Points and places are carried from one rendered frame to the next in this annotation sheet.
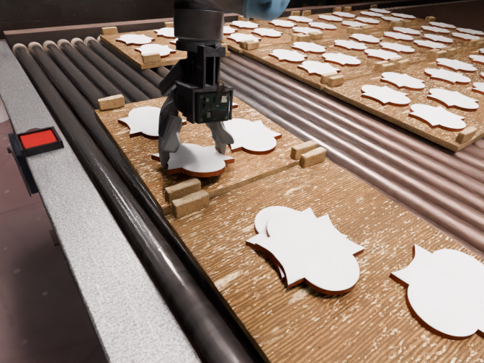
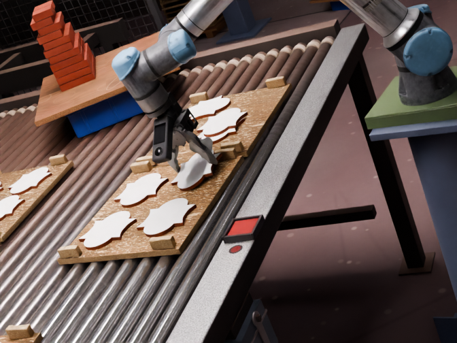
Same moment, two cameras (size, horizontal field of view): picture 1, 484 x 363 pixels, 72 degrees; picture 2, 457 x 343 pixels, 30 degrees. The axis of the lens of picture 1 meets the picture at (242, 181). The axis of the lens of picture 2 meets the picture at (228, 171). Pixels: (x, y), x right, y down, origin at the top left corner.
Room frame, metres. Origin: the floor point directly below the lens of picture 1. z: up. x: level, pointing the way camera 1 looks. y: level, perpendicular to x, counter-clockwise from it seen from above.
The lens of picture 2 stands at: (1.19, 1.98, 1.81)
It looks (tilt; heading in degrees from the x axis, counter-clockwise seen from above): 24 degrees down; 248
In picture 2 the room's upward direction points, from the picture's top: 22 degrees counter-clockwise
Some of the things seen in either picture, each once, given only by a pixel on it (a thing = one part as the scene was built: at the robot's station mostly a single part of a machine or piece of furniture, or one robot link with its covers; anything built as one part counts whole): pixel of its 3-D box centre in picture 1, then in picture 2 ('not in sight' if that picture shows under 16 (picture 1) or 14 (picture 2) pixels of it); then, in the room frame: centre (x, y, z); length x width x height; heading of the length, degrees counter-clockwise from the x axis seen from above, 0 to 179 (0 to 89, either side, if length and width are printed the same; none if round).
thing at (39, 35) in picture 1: (351, 12); not in sight; (2.53, -0.66, 0.90); 4.04 x 0.06 x 0.10; 129
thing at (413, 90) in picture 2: not in sight; (424, 75); (-0.08, 0.32, 0.95); 0.15 x 0.15 x 0.10
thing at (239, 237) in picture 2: (39, 140); (243, 229); (0.59, 0.43, 0.92); 0.08 x 0.08 x 0.02; 39
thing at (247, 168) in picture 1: (199, 132); (154, 207); (0.66, 0.10, 0.93); 0.41 x 0.35 x 0.02; 36
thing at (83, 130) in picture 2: not in sight; (113, 95); (0.38, -0.76, 0.97); 0.31 x 0.31 x 0.10; 67
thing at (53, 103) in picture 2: not in sight; (106, 73); (0.36, -0.82, 1.03); 0.50 x 0.50 x 0.02; 67
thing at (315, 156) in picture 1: (312, 157); (146, 161); (0.56, -0.14, 0.95); 0.06 x 0.02 x 0.03; 127
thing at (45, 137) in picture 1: (39, 141); (243, 229); (0.59, 0.43, 0.92); 0.06 x 0.06 x 0.01; 39
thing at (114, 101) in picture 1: (111, 102); (162, 242); (0.74, 0.33, 0.95); 0.06 x 0.02 x 0.03; 126
